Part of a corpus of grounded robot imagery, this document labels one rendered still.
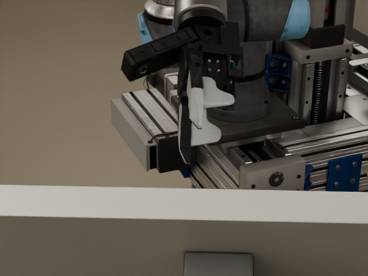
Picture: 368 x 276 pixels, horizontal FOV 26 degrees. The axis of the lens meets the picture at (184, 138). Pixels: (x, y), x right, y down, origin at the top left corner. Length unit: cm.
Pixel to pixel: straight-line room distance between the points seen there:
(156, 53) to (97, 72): 381
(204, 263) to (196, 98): 57
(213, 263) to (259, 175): 115
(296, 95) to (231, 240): 145
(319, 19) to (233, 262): 139
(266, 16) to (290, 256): 85
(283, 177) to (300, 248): 118
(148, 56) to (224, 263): 66
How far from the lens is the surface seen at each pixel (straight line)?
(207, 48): 110
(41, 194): 43
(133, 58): 109
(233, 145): 167
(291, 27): 130
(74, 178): 379
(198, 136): 110
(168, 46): 111
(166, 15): 158
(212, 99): 103
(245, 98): 167
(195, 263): 46
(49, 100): 458
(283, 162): 163
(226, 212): 42
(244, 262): 46
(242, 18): 128
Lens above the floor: 192
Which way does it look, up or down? 28 degrees down
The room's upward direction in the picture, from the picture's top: straight up
